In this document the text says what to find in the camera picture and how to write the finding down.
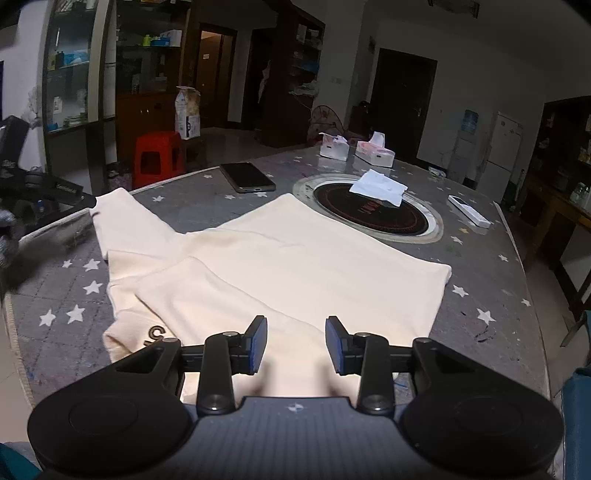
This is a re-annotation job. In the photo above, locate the cream sweater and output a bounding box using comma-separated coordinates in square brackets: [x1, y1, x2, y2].
[91, 189, 452, 398]

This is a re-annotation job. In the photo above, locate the red plastic stool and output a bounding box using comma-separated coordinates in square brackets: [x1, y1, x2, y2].
[132, 131, 185, 189]

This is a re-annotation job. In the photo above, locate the round induction cooktop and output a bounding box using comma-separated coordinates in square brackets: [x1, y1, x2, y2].
[293, 173, 444, 244]

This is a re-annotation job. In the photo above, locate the black smartphone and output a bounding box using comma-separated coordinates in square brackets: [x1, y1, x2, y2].
[219, 162, 276, 194]

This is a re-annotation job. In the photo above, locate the white tissue paper sheet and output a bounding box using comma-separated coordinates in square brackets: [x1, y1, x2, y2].
[349, 170, 408, 207]

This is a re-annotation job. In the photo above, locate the white paper bag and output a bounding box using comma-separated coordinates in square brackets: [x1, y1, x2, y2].
[174, 86, 200, 140]

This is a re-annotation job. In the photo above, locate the white remote control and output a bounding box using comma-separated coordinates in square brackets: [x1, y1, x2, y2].
[448, 195, 491, 229]

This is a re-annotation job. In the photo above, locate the white pink tissue box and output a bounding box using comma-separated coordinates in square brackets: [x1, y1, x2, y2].
[355, 131, 394, 168]

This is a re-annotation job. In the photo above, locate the small white pink box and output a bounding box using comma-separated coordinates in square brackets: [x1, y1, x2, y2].
[320, 132, 349, 161]

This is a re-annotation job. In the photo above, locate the water dispenser with blue bottle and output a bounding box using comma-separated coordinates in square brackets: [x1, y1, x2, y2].
[448, 109, 479, 184]

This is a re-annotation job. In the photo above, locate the polka dot play tent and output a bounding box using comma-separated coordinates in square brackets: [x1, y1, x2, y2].
[307, 105, 345, 143]

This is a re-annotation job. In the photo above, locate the white refrigerator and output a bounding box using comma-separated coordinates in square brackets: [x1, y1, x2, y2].
[477, 112, 523, 203]

